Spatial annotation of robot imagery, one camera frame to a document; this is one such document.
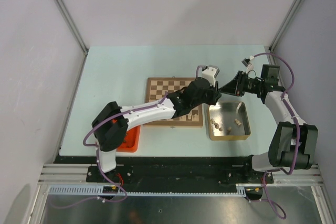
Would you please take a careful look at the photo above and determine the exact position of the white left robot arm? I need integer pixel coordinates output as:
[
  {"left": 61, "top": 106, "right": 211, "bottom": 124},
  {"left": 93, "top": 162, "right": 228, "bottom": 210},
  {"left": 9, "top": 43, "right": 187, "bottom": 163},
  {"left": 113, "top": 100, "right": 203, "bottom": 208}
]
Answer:
[{"left": 87, "top": 77, "right": 221, "bottom": 182}]

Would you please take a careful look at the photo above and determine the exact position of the left aluminium frame post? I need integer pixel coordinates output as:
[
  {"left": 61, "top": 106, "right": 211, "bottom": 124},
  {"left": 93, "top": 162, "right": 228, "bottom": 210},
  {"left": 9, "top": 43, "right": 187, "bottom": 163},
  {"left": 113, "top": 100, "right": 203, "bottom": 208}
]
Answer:
[{"left": 54, "top": 0, "right": 89, "bottom": 56}]

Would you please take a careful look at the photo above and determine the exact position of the pile of light chess pieces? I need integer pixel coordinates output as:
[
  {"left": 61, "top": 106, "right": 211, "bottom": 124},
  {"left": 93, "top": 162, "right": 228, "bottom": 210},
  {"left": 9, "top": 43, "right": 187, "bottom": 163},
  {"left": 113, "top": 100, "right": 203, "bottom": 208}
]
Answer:
[{"left": 210, "top": 119, "right": 242, "bottom": 133}]

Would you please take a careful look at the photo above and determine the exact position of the right aluminium frame post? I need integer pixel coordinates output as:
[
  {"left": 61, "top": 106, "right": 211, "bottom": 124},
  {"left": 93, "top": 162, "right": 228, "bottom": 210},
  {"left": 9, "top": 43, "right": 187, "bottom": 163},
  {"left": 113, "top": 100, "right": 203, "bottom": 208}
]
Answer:
[{"left": 268, "top": 0, "right": 305, "bottom": 52}]

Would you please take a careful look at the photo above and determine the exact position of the gold metal tin tray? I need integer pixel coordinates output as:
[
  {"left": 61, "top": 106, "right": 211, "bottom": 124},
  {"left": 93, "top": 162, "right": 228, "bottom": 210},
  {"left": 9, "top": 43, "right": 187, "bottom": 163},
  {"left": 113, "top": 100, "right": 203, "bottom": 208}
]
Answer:
[{"left": 207, "top": 101, "right": 251, "bottom": 141}]

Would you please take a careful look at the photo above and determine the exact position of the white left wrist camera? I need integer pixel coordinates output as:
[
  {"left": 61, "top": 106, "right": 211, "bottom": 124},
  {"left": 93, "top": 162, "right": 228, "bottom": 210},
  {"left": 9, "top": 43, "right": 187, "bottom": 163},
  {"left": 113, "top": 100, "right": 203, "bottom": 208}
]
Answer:
[{"left": 200, "top": 65, "right": 220, "bottom": 87}]

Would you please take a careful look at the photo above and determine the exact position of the aluminium frame post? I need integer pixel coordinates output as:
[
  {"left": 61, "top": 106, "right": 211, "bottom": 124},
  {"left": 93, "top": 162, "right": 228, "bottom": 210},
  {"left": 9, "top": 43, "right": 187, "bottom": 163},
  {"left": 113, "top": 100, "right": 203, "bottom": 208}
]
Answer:
[
  {"left": 268, "top": 0, "right": 305, "bottom": 52},
  {"left": 54, "top": 0, "right": 89, "bottom": 56}
]

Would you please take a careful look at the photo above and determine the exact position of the orange plastic tray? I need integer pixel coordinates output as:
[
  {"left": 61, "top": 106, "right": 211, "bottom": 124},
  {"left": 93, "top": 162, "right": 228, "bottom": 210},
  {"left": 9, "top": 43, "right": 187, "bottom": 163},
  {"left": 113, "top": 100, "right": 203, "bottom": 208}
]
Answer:
[{"left": 117, "top": 126, "right": 141, "bottom": 153}]

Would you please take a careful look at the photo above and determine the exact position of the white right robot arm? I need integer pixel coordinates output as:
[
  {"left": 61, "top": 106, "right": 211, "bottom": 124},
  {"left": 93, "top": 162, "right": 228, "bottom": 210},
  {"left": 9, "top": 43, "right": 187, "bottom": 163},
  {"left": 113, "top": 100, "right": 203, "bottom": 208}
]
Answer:
[{"left": 220, "top": 65, "right": 318, "bottom": 183}]

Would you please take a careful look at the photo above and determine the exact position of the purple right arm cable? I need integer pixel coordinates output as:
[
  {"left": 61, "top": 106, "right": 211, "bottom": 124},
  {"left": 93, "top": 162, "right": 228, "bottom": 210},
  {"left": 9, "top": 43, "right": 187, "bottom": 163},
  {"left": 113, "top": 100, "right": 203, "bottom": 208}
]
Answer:
[{"left": 251, "top": 52, "right": 301, "bottom": 220}]

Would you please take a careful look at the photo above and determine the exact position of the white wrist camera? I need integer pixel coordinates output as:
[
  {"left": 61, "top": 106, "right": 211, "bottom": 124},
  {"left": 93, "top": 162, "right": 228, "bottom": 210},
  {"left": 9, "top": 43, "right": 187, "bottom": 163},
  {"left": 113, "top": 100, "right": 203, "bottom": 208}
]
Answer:
[
  {"left": 242, "top": 56, "right": 255, "bottom": 73},
  {"left": 200, "top": 65, "right": 220, "bottom": 87}
]

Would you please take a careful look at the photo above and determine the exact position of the pile of dark chess pieces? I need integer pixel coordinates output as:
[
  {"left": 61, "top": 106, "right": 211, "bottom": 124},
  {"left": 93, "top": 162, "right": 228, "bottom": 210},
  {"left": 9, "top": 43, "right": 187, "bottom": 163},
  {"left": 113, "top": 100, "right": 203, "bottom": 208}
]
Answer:
[{"left": 122, "top": 132, "right": 129, "bottom": 146}]

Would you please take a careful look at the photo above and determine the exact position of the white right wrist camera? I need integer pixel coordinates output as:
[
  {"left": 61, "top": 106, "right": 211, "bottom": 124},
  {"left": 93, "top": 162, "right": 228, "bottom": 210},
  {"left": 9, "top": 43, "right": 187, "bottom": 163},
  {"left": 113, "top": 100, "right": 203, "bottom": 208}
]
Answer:
[{"left": 242, "top": 56, "right": 255, "bottom": 73}]

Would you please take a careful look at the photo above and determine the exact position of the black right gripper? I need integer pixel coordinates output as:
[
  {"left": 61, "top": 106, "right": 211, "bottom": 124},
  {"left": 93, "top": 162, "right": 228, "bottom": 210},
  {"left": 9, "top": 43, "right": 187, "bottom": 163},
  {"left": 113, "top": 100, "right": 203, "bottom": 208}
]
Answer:
[{"left": 219, "top": 71, "right": 264, "bottom": 97}]

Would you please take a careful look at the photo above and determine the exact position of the wooden chess board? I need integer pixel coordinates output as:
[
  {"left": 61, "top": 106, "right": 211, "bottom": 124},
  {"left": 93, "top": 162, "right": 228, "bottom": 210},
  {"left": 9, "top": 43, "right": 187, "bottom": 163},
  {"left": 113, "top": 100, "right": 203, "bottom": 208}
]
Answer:
[{"left": 144, "top": 77, "right": 203, "bottom": 127}]

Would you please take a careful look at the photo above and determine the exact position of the grey slotted cable duct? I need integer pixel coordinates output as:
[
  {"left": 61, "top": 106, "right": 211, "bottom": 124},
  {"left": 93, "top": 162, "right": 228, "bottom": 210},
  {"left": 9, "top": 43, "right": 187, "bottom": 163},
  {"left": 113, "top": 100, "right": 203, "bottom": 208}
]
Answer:
[{"left": 48, "top": 184, "right": 263, "bottom": 197}]

